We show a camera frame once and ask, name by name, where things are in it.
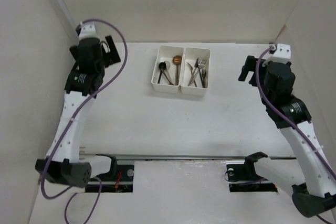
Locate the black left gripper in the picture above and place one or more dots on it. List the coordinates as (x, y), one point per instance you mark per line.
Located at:
(112, 51)

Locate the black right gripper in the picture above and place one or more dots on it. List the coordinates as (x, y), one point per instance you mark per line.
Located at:
(248, 68)

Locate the black handled fork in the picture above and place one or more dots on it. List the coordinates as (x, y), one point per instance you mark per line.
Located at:
(203, 71)

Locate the black plastic ladle spoon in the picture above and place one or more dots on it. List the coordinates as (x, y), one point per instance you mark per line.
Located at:
(162, 68)

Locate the brown wooden spoon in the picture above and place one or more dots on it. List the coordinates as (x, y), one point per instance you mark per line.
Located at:
(167, 78)

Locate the silver metal fork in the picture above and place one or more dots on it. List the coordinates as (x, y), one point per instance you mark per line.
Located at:
(202, 65)

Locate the beige plastic spoon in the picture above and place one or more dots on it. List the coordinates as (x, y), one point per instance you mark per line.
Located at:
(168, 65)

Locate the copper metal spoon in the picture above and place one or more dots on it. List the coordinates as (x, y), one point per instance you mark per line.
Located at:
(177, 60)

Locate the copper metal fork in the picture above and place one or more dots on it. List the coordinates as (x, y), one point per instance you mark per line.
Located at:
(191, 71)

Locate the dark wooden fork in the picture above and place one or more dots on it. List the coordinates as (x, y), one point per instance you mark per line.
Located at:
(206, 78)

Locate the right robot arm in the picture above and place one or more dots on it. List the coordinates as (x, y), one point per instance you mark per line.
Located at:
(313, 193)

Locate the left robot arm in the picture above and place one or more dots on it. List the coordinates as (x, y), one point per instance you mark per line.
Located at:
(66, 167)

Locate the left white plastic container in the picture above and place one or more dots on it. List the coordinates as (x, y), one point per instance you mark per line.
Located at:
(164, 77)

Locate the white plastic container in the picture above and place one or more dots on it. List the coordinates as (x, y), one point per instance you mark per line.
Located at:
(190, 55)
(164, 77)

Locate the right white plastic container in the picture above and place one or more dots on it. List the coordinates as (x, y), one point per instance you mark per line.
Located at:
(190, 55)

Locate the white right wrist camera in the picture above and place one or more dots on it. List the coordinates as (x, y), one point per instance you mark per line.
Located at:
(282, 54)

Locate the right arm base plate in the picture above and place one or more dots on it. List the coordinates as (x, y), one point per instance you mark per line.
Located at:
(244, 182)

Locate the aluminium front rail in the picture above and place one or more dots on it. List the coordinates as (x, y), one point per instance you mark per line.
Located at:
(133, 157)

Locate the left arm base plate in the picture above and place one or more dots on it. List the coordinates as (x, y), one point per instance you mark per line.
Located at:
(120, 181)

